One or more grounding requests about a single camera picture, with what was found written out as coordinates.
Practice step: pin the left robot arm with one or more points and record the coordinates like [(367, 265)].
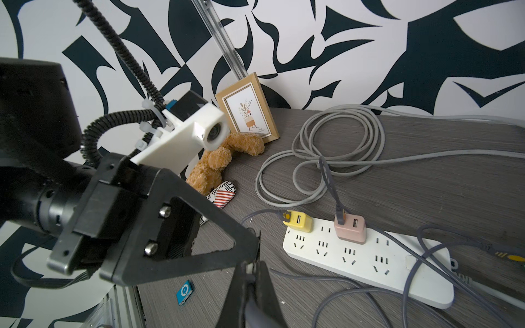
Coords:
[(47, 161)]

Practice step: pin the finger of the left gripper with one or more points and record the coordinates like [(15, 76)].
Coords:
[(198, 237)]

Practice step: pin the dark usb cable green charger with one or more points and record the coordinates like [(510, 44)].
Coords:
[(437, 256)]

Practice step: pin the tan teddy bear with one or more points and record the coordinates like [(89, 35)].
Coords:
[(206, 175)]

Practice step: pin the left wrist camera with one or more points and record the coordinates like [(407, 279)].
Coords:
[(192, 124)]

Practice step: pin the blue mp3 player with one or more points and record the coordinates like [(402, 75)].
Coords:
[(184, 292)]

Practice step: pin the white power strip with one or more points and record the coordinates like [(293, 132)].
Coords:
[(379, 262)]

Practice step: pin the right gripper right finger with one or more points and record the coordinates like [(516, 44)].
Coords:
[(267, 311)]

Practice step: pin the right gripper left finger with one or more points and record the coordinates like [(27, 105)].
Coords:
[(233, 311)]

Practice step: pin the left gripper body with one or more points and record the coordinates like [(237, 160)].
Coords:
[(135, 224)]

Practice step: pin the framed plant picture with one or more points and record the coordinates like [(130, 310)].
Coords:
[(247, 110)]

